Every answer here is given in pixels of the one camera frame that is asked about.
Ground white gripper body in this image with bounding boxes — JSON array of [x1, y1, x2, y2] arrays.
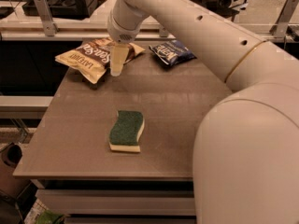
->
[[107, 0, 148, 43]]

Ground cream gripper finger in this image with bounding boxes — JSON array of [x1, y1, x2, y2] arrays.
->
[[110, 44, 129, 77]]

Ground brown and cream chip bag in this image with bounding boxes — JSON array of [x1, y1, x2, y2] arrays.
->
[[55, 37, 144, 84]]

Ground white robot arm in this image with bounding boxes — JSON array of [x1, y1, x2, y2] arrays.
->
[[108, 0, 299, 224]]

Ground blue chip bag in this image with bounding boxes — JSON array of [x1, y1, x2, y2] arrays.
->
[[149, 40, 195, 67]]

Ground black box on counter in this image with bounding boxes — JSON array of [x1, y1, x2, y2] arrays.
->
[[21, 0, 107, 21]]

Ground green and yellow sponge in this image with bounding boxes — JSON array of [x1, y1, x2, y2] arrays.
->
[[108, 110, 145, 153]]

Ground grey table drawer unit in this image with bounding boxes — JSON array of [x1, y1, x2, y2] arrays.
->
[[30, 178, 197, 224]]

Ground brown bin at left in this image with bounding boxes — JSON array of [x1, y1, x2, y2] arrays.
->
[[0, 143, 30, 198]]

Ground middle metal railing bracket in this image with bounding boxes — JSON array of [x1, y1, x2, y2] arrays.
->
[[159, 25, 169, 38]]

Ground metal railing bracket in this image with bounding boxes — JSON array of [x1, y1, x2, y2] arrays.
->
[[270, 0, 299, 38], [159, 25, 169, 38], [34, 0, 57, 36]]

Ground left metal railing bracket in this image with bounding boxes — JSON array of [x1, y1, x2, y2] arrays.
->
[[34, 0, 57, 36]]

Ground right metal railing bracket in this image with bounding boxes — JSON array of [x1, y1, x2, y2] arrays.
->
[[270, 0, 299, 38]]

